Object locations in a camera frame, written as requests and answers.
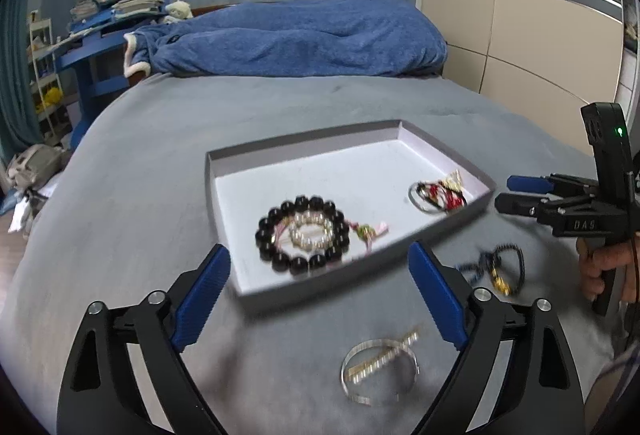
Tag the small stack of papers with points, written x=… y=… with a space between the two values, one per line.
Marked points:
x=84 y=9

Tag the white shelf rack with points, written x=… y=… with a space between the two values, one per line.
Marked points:
x=37 y=27

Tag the blue desk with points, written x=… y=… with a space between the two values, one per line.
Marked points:
x=95 y=60

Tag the silver cuff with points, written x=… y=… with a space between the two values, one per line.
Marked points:
x=350 y=392

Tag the yellow bag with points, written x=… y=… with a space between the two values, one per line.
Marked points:
x=51 y=96

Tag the person's right hand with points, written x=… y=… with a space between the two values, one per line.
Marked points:
x=592 y=265

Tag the grey cardboard tray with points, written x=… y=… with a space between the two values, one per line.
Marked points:
x=350 y=165

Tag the person's right forearm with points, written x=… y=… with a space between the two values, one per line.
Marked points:
x=625 y=365

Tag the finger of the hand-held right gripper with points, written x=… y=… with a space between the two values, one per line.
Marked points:
x=525 y=184
x=515 y=205

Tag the beige wardrobe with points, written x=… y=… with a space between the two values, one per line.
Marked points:
x=525 y=40

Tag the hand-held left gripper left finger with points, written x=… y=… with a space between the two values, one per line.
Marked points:
x=202 y=300

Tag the white plush toy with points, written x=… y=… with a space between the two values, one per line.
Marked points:
x=179 y=9

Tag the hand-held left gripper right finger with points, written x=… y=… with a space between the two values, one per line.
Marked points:
x=437 y=295

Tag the grey backpack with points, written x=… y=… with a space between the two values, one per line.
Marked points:
x=35 y=162

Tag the blue blanket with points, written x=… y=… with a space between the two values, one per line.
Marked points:
x=300 y=40

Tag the teal curtain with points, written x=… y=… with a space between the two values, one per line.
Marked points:
x=17 y=90

